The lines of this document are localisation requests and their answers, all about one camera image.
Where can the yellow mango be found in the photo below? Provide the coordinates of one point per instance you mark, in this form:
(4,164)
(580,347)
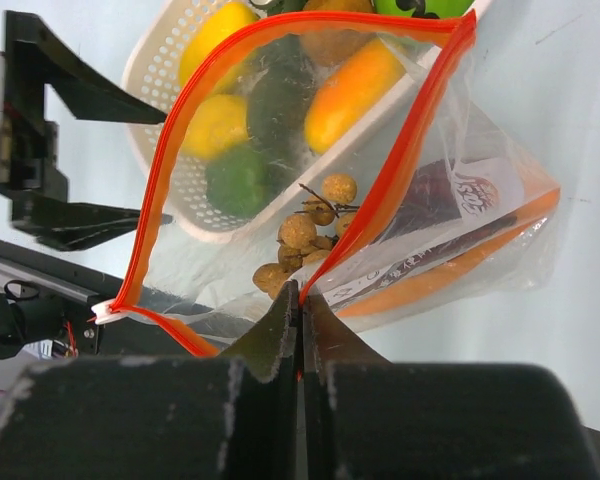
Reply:
(227,20)
(219,124)

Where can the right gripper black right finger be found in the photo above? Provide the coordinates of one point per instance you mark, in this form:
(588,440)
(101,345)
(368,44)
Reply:
(369,418)

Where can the brown longan bunch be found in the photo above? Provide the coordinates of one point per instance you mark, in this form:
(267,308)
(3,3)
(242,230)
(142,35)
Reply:
(309,234)

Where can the orange yellow pear fruit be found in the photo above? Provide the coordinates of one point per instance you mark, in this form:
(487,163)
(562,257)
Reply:
(346,95)

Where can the brown kiwi fruit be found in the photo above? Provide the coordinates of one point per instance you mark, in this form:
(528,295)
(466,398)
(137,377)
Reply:
(329,47)

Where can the white plastic basket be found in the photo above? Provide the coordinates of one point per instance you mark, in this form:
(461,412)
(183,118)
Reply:
(150,74)

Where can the yellow mango front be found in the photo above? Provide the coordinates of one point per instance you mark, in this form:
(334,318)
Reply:
(219,124)

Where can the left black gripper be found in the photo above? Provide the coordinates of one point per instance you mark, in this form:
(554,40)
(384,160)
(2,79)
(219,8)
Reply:
(33,58)

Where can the dark green avocado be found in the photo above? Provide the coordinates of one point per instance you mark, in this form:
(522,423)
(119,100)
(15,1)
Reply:
(277,106)

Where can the light blue table mat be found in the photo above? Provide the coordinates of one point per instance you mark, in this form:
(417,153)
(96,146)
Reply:
(537,75)

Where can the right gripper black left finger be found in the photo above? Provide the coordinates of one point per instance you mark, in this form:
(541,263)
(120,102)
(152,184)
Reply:
(232,416)

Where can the clear zip bag red zipper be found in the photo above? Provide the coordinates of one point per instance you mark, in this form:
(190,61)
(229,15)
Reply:
(191,288)

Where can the bright green apple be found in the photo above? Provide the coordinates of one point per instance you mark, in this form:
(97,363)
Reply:
(426,9)

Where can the yellow mango rear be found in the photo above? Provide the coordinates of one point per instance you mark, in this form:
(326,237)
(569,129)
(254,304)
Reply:
(227,20)

